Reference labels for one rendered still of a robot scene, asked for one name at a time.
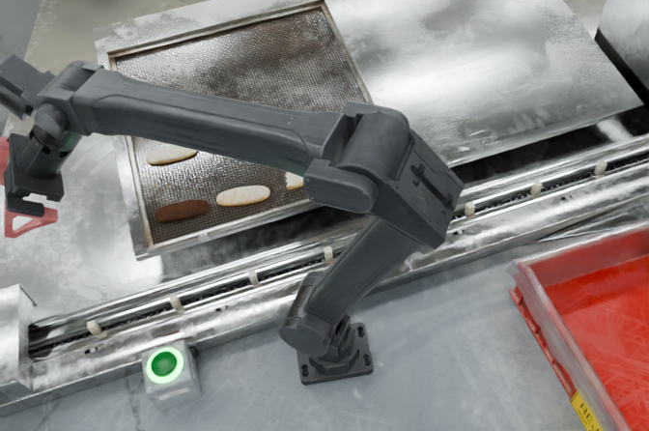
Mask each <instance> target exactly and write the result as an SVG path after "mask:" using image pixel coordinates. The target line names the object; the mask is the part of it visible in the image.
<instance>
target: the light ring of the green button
mask: <svg viewBox="0 0 649 431"><path fill-rule="evenodd" d="M163 351H170V352H172V353H173V354H175V356H177V358H178V366H177V368H176V370H175V371H174V372H173V373H172V374H171V375H169V376H167V377H164V378H159V377H157V376H155V375H154V374H153V372H152V369H151V362H152V359H153V358H154V356H155V355H157V354H158V353H160V352H163ZM182 368H183V357H182V355H181V354H180V353H179V352H178V351H177V350H175V349H172V348H164V349H161V350H158V351H157V352H155V353H154V354H153V355H152V356H151V358H150V359H149V361H148V364H147V372H148V375H149V377H150V378H151V379H152V380H153V381H155V382H157V383H167V382H169V381H171V380H173V379H175V378H176V377H177V376H178V375H179V373H180V372H181V370H182Z"/></svg>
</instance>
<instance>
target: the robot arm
mask: <svg viewBox="0 0 649 431"><path fill-rule="evenodd" d="M0 105H1V106H2V107H4V108H5V109H7V110H8V111H9V112H11V113H12V114H14V115H15V116H16V117H17V118H18V119H20V120H21V121H23V120H26V119H27V118H28V117H30V118H32V117H34V116H35V119H34V122H35V125H34V126H33V127H32V128H31V130H30V132H29V133H28V135H27V136H24V135H20V134H16V133H11V134H10V135H9V137H5V136H1V137H0V185H1V186H4V188H5V201H4V237H6V238H13V239H15V238H17V237H19V236H21V235H23V234H25V233H27V232H29V231H31V230H33V229H36V228H39V227H43V226H45V225H48V224H52V223H55V222H56V221H57V220H58V218H59V217H58V210H57V209H51V208H47V207H44V206H43V203H39V202H33V201H28V200H24V199H23V197H24V196H25V197H29V195H30V194H31V193H34V194H38V195H43V196H46V200H49V201H54V202H60V201H61V199H62V198H63V196H64V195H65V192H64V185H63V179H62V172H61V168H62V167H63V165H64V164H65V162H66V161H67V159H68V158H69V156H70V155H71V153H72V151H73V150H74V148H75V147H76V146H77V144H78V143H79V141H80V140H81V138H82V137H83V136H87V137H89V136H90V135H91V134H92V133H93V132H94V133H98V134H102V135H108V136H112V135H127V136H135V137H141V138H146V139H150V140H154V141H158V142H162V143H166V144H171V145H175V146H179V147H184V148H187V149H191V150H196V151H200V152H204V153H209V154H213V155H217V156H222V157H225V158H233V159H237V160H241V161H245V162H250V163H254V164H258V165H263V166H266V167H270V168H275V169H279V170H282V171H286V172H289V173H292V174H295V175H298V176H299V177H302V178H303V187H304V190H305V193H306V195H307V197H308V199H309V200H310V201H311V202H313V203H317V204H321V205H325V206H328V207H332V208H337V209H341V210H345V211H349V212H353V213H357V214H365V213H368V212H369V213H370V214H372V215H373V217H372V218H371V219H370V220H369V221H368V222H367V224H366V225H365V226H364V227H363V228H362V229H361V231H360V232H359V233H358V234H357V235H356V236H355V237H354V239H353V240H352V241H351V242H350V243H349V245H347V247H346V248H345V249H344V250H343V251H342V253H341V254H340V255H339V256H338V257H337V258H336V260H335V261H334V262H333V263H332V264H331V265H330V266H329V267H328V268H327V269H326V270H325V271H324V272H321V271H312V272H309V273H308V274H307V275H306V276H305V277H304V278H303V280H302V282H301V284H300V286H299V288H298V290H297V294H296V297H295V299H294V301H293V303H292V305H291V307H290V309H289V311H288V313H287V315H286V317H285V319H284V321H283V323H282V324H281V326H280V328H279V330H278V334H279V336H280V337H281V339H282V340H283V341H284V342H286V343H287V344H288V345H289V346H291V347H293V348H294V349H296V354H297V362H298V370H299V377H300V380H301V382H302V384H303V385H305V386H309V385H315V384H319V383H325V382H331V381H337V380H342V379H348V378H353V377H358V376H364V375H370V374H372V373H373V371H374V363H373V358H372V354H371V349H370V344H369V340H368V335H367V330H366V327H365V325H364V324H363V323H360V322H359V323H353V324H351V317H350V316H348V315H346V314H347V313H348V311H349V310H350V309H351V308H352V307H353V306H354V305H355V304H356V303H358V302H359V301H360V300H361V299H362V298H363V297H364V296H366V295H367V294H368V293H369V292H370V291H371V290H372V289H373V288H375V287H376V286H377V285H378V284H379V283H380V282H381V281H382V280H383V279H385V278H386V277H387V276H388V275H389V274H390V273H391V272H393V271H394V270H395V269H396V268H397V267H398V266H399V265H400V264H402V263H403V262H404V261H405V260H406V259H407V258H408V257H409V256H411V255H412V254H413V252H414V251H416V250H417V249H419V248H420V247H422V246H423V245H426V246H428V247H430V248H431V249H434V250H436V249H437V248H438V247H440V246H441V245H442V244H443V243H444V242H445V239H446V237H447V235H446V233H447V231H448V228H449V225H450V222H451V219H452V217H453V215H452V213H453V212H454V211H455V209H456V206H457V204H458V201H459V198H460V195H461V193H462V192H463V190H464V187H465V185H464V183H463V182H462V181H461V180H460V179H459V178H458V177H457V176H456V175H455V174H454V173H453V171H452V170H451V169H450V168H449V167H448V166H447V165H446V164H445V163H444V162H443V161H442V160H441V159H440V157H439V156H438V155H437V154H436V153H435V152H434V151H433V150H432V149H431V148H430V147H429V146H428V145H427V143H426V142H425V141H424V140H423V139H422V138H421V137H420V136H419V135H418V134H417V133H416V132H415V131H414V130H413V129H410V127H409V120H408V119H407V117H406V116H405V115H404V113H402V112H400V111H399V110H397V109H395V108H391V107H386V106H380V105H375V104H370V103H364V102H359V101H347V102H346V104H345V105H344V107H343V109H342V111H341V112H334V111H327V112H323V113H321V112H305V111H296V110H290V109H284V108H279V107H274V106H269V105H263V104H258V103H254V102H249V101H239V100H234V99H228V98H223V97H219V96H214V95H208V94H203V93H198V92H193V91H187V90H183V89H178V88H173V87H167V86H162V85H157V84H153V83H148V82H144V81H140V80H137V79H134V78H131V77H128V76H126V75H124V74H122V73H121V72H116V71H111V70H107V69H106V68H105V67H104V65H102V64H97V63H91V62H86V61H80V60H74V61H72V62H71V63H69V64H68V65H67V66H66V67H65V68H64V69H63V70H62V71H61V72H60V73H59V74H58V75H57V76H56V75H54V74H53V73H52V72H50V71H46V72H45V73H43V72H41V71H39V70H38V69H36V68H35V67H33V66H32V65H30V64H29V63H27V62H26V61H24V60H23V59H21V58H20V57H18V56H17V55H15V54H14V53H11V52H9V53H8V54H7V55H6V56H5V57H3V58H2V59H1V60H0ZM8 156H10V163H9V164H8ZM17 216H26V217H31V218H33V219H32V220H30V221H29V222H27V223H26V224H24V225H22V226H21V227H19V228H18V229H16V230H13V220H14V218H16V217H17Z"/></svg>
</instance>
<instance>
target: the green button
mask: <svg viewBox="0 0 649 431"><path fill-rule="evenodd" d="M177 366H178V359H177V357H176V356H175V354H173V353H172V352H170V351H163V352H160V353H158V354H157V355H155V356H154V358H153V359H152V362H151V369H152V371H153V373H154V374H155V375H156V376H157V377H159V378H164V377H167V376H169V375H171V374H172V373H173V372H174V371H175V370H176V368H177Z"/></svg>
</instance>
